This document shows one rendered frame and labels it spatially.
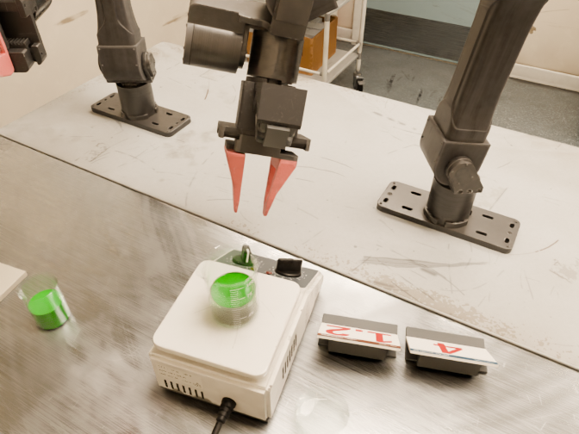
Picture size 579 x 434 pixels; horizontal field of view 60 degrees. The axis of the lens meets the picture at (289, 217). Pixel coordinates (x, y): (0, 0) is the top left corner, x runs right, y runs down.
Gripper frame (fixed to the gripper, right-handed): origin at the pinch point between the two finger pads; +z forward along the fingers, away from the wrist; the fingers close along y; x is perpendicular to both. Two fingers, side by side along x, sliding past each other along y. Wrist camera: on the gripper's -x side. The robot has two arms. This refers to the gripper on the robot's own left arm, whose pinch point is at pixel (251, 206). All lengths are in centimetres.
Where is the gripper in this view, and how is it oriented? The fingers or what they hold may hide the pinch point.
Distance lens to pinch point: 59.8
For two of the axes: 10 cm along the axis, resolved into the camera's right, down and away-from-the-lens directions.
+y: 9.7, 1.3, 2.1
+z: -1.7, 9.6, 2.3
